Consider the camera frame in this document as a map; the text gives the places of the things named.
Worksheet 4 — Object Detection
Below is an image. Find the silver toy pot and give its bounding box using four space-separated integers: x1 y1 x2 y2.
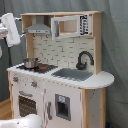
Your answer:
23 58 39 68

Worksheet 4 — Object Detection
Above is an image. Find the black toy faucet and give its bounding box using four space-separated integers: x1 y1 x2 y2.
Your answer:
76 51 94 70

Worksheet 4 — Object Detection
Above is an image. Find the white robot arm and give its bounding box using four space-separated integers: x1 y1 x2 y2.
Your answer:
0 13 43 128

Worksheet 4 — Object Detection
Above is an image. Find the grey toy sink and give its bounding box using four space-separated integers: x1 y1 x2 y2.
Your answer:
53 68 93 81

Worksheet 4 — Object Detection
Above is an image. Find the white fridge door with dispenser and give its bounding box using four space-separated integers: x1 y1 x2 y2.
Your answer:
46 83 82 128

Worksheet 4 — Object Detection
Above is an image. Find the wooden toy kitchen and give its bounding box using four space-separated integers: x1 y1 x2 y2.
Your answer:
8 11 114 128

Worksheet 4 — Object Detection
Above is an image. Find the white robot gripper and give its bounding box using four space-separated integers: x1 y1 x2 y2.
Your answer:
0 13 21 47

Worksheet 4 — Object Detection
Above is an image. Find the red stove knob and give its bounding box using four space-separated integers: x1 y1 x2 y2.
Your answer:
31 82 37 87
13 77 19 82

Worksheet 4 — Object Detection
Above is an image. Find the white oven door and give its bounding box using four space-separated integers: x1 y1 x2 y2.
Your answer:
11 83 46 128

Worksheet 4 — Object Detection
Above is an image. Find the left red stove knob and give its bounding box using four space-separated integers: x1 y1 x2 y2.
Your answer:
13 77 19 82

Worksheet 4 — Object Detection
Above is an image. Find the white microwave door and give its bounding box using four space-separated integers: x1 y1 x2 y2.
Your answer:
51 15 80 40

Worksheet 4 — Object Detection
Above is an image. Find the black toy stovetop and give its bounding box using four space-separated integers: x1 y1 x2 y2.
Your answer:
19 63 56 74

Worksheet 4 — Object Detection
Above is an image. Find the grey range hood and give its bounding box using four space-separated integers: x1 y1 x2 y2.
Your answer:
25 16 51 35

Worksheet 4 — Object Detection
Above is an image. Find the right red stove knob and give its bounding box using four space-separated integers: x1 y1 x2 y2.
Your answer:
31 82 37 87

